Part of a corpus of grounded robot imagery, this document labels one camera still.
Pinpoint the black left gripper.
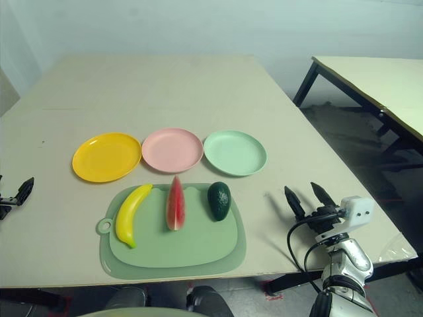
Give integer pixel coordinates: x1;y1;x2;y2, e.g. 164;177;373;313
0;176;35;221

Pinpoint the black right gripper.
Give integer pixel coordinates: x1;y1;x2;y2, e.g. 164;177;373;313
284;181;345;236

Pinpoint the dark green toy avocado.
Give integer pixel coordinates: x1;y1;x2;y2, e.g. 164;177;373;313
207;181;231;222

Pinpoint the yellow toy banana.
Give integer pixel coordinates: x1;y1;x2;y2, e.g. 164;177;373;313
114;183;154;249

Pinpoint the red toy watermelon slice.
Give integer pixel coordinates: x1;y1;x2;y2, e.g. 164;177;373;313
165;175;188;232

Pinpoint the yellow plastic plate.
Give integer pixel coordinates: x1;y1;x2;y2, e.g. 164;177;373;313
71;132;143;184

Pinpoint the mint green plastic plate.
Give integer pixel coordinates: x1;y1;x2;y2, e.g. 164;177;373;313
203;130;268;178

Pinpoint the clear plastic film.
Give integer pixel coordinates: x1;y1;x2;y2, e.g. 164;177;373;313
379;230;418;262

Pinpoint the green cutting board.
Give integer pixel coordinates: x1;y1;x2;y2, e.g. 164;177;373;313
96;182;247;281

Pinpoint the grey right robot leg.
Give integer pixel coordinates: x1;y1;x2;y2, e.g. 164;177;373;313
186;285;234;317

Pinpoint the grey robot leg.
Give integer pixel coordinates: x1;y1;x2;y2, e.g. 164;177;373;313
104;285;149;313
186;285;234;317

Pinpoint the pink plastic plate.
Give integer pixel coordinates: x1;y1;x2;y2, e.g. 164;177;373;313
141;128;204;174

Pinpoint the grey left robot leg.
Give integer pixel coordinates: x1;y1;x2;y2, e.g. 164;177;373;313
104;285;149;313

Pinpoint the grey-green robot torso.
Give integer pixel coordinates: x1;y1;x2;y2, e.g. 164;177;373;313
77;306;186;317

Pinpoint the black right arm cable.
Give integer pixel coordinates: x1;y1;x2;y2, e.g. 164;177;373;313
286;216;341;277

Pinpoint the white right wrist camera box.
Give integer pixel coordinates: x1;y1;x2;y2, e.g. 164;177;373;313
338;195;375;229

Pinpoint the beige side table black frame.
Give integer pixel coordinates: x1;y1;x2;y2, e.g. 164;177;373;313
293;55;423;159

